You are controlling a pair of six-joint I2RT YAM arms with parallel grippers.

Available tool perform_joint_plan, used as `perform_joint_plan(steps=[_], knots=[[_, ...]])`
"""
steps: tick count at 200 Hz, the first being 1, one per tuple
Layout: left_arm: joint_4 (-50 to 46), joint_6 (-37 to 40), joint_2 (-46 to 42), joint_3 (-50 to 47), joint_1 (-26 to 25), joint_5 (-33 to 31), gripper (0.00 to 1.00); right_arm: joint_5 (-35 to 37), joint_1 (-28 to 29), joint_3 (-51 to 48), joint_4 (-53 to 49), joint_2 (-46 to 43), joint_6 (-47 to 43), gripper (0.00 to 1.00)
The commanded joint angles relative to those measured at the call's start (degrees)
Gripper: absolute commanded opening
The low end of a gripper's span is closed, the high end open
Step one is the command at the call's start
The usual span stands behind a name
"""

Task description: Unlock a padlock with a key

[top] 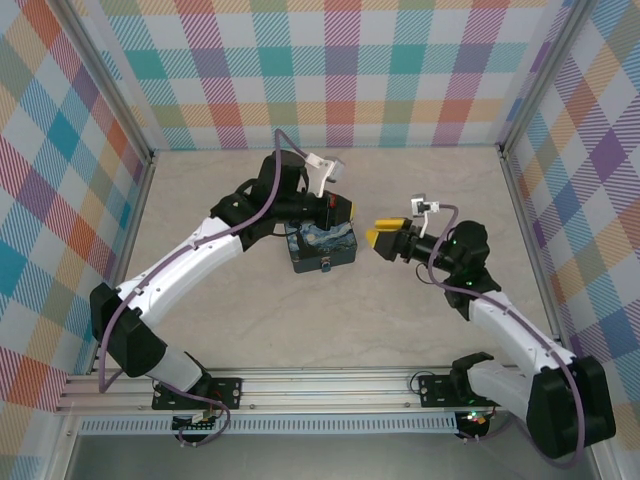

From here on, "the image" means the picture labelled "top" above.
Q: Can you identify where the slotted grey cable duct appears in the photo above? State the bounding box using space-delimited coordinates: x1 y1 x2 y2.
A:
78 411 460 436

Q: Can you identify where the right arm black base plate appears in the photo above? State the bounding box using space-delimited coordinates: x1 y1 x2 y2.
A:
416 372 501 410

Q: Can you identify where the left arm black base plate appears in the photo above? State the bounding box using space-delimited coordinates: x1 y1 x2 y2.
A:
151 375 245 412

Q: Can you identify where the aluminium frame floor bar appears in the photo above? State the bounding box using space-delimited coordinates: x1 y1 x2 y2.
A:
88 148 157 377
497 143 574 351

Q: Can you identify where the aluminium frame post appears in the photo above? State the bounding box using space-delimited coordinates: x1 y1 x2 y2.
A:
52 0 155 157
497 0 596 151

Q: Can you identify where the starry night print tin box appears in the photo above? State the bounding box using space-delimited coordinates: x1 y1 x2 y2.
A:
283 218 360 275

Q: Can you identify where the aluminium mounting rail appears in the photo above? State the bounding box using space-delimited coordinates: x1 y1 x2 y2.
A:
53 364 531 417

